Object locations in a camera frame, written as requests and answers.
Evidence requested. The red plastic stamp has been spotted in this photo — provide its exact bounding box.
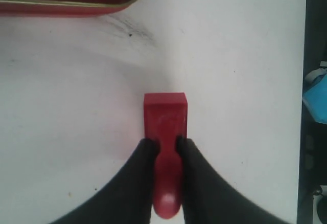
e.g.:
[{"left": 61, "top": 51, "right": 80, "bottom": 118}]
[{"left": 144, "top": 93, "right": 188, "bottom": 219}]

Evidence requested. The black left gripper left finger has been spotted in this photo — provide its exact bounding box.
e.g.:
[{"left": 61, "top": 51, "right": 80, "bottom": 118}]
[{"left": 55, "top": 139, "right": 159, "bottom": 224}]

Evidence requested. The blue object beside table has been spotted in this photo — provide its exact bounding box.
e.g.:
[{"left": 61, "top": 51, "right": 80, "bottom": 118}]
[{"left": 302, "top": 68, "right": 326, "bottom": 124}]

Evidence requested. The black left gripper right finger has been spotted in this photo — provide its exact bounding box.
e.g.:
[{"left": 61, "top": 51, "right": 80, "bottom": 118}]
[{"left": 176, "top": 137, "right": 284, "bottom": 223}]

